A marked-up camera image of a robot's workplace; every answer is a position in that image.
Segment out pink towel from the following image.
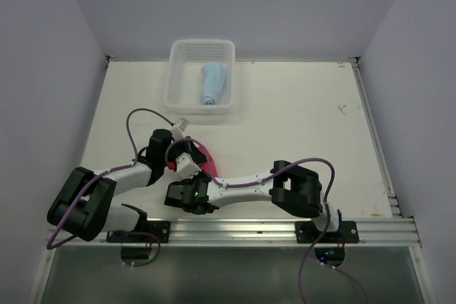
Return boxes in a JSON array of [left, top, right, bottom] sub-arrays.
[[190, 138, 218, 177]]

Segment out light blue towel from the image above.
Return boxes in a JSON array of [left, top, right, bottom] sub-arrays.
[[201, 62, 228, 105]]

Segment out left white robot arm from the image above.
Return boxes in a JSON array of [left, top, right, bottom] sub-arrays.
[[47, 129, 174, 242]]

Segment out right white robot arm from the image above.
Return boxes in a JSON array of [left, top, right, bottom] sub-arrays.
[[165, 160, 343, 242]]

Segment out white plastic basket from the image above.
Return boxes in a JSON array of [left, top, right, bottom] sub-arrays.
[[163, 39, 236, 115]]

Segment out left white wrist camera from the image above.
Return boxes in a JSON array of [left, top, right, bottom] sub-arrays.
[[170, 118, 189, 140]]

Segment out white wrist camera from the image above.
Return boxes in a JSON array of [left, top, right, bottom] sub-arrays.
[[168, 153, 202, 179], [170, 118, 189, 140]]

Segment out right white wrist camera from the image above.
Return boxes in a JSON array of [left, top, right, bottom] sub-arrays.
[[168, 153, 202, 179]]

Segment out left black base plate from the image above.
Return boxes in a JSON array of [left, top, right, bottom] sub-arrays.
[[106, 220, 170, 243]]

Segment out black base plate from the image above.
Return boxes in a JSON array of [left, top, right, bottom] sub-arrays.
[[294, 221, 360, 244], [106, 220, 170, 243]]

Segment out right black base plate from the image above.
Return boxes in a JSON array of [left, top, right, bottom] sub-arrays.
[[294, 221, 360, 244]]

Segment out aluminium mounting rail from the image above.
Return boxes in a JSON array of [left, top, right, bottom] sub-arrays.
[[167, 219, 420, 247]]

